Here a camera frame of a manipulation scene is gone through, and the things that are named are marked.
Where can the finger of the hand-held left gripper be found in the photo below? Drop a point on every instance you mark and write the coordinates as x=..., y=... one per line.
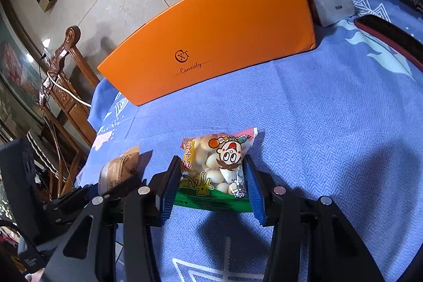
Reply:
x=66, y=202

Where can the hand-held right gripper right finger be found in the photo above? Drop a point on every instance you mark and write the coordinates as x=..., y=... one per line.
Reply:
x=256, y=199

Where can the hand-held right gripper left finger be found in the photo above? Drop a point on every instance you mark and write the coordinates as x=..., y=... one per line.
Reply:
x=167, y=199

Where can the small buns cartoon packet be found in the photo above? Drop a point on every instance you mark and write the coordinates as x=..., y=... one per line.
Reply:
x=218, y=163

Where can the brown cake packet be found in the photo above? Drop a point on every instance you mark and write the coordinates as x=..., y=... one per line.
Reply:
x=120, y=166

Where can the orange cardboard box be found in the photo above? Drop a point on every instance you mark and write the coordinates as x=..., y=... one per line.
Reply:
x=214, y=37

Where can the dark bentwood chair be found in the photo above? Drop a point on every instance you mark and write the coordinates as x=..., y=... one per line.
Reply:
x=56, y=166

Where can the blue printed tablecloth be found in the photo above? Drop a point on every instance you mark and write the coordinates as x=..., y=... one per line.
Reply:
x=314, y=120

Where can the carved wooden chair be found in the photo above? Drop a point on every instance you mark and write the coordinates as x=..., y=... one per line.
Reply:
x=71, y=97

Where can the red flower framed painting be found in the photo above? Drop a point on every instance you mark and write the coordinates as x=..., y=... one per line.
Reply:
x=15, y=60

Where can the phone in dark red case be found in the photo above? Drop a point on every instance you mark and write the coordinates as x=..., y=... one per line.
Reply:
x=390, y=37

